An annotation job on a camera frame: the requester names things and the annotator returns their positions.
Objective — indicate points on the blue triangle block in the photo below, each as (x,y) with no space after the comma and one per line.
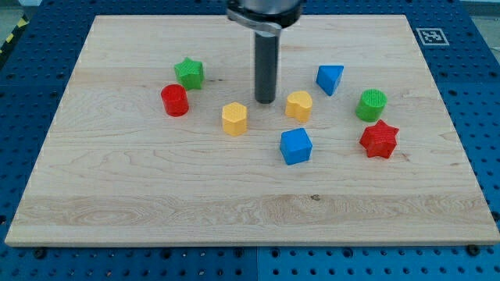
(329,77)

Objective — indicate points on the yellow hexagon block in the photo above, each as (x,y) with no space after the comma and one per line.
(234,117)

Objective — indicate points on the blue cube block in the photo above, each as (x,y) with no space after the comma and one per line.
(295,146)

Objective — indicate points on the yellow heart block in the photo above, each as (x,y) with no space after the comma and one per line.
(299,105)

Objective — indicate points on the red cylinder block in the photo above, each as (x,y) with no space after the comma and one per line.
(175,100)

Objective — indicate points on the green star block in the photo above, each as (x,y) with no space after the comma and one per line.
(190,73)

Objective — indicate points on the wooden board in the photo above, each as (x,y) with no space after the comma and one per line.
(116,171)

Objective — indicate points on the black cylindrical pointer rod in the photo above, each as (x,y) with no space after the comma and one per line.
(266,62)

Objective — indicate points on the green cylinder block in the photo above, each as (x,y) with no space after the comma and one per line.
(371,105)

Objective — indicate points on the red star block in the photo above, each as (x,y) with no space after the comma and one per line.
(379,140)

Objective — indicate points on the white fiducial marker tag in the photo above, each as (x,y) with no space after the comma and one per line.
(432,36)

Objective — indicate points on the black bolt front left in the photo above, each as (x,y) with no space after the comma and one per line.
(39,253)

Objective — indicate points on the black bolt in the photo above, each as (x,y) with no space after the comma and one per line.
(472,250)
(39,253)

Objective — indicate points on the black bolt front right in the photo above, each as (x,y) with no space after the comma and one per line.
(472,250)

